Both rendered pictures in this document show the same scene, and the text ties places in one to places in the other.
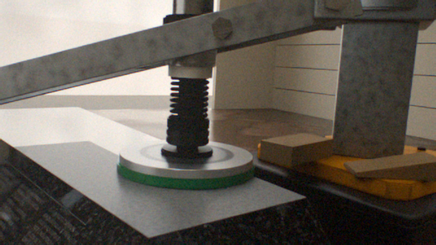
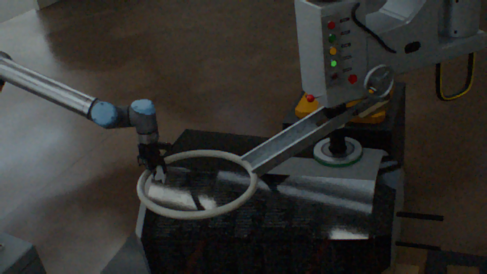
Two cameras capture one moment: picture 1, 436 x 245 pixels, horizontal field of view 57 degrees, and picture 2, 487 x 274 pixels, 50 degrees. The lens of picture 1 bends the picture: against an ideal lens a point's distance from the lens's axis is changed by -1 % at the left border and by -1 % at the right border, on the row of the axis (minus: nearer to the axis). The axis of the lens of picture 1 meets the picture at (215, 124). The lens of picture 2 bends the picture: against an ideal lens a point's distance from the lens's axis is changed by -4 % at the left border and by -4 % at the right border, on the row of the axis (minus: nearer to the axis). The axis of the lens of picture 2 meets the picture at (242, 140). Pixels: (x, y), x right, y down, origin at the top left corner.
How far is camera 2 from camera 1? 200 cm
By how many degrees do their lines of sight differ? 32
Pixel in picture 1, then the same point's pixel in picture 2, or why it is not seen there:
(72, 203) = (336, 182)
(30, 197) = (310, 186)
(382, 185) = (373, 119)
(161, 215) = (366, 174)
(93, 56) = (316, 135)
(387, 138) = not seen: hidden behind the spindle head
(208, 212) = (373, 167)
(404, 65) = not seen: hidden behind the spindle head
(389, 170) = (373, 111)
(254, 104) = not seen: outside the picture
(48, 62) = (301, 142)
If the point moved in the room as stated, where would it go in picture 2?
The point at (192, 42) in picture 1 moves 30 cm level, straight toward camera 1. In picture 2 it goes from (346, 119) to (400, 144)
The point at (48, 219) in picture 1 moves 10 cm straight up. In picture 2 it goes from (330, 189) to (329, 169)
